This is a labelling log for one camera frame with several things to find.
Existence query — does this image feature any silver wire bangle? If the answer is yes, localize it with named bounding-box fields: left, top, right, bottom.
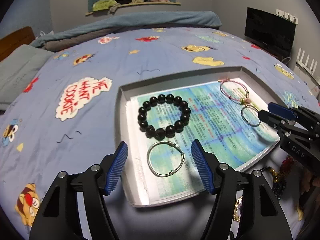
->
left=146, top=141, right=185, bottom=178

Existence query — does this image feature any dark wire bangle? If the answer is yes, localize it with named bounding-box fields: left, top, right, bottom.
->
left=241, top=105, right=261, bottom=127

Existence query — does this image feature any red bead tassel bracelet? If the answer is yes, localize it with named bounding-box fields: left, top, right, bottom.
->
left=260, top=154, right=303, bottom=201

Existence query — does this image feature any grey shallow tray box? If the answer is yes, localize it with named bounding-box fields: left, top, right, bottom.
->
left=116, top=67, right=281, bottom=207

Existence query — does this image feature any printed blue-green paper sheet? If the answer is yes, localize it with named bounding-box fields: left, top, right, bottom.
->
left=123, top=78, right=279, bottom=207

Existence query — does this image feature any white wifi router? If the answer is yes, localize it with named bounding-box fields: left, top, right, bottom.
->
left=294, top=47, right=319, bottom=86

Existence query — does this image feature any wooden tv stand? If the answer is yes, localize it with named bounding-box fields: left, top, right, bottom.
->
left=243, top=38, right=292, bottom=62

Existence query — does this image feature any blue cartoon bedsheet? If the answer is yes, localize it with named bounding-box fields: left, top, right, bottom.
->
left=1, top=27, right=319, bottom=239

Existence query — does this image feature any black television screen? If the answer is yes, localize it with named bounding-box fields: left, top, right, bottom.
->
left=244, top=7, right=296, bottom=57

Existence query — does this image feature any grey pillow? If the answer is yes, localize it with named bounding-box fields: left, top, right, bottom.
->
left=0, top=44, right=53, bottom=111

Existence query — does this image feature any teal folded blanket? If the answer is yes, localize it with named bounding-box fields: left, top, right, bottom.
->
left=30, top=11, right=222, bottom=52

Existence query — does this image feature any wooden window sill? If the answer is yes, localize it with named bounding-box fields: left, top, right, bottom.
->
left=85, top=2, right=181, bottom=17

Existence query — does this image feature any wooden headboard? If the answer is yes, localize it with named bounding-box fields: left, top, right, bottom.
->
left=0, top=26, right=35, bottom=61

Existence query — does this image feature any green cloth on sill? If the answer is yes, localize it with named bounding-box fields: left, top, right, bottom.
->
left=92, top=0, right=120, bottom=12

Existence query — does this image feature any pink cord bracelet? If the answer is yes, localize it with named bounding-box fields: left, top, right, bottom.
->
left=217, top=77, right=253, bottom=106

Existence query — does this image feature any black bead bracelet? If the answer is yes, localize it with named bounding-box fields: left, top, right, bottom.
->
left=137, top=93, right=192, bottom=141

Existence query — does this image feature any gold bead bracelet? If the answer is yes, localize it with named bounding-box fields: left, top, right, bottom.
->
left=233, top=195, right=244, bottom=222

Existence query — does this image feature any white wall hook rack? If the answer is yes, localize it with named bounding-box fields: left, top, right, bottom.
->
left=276, top=9, right=298, bottom=25

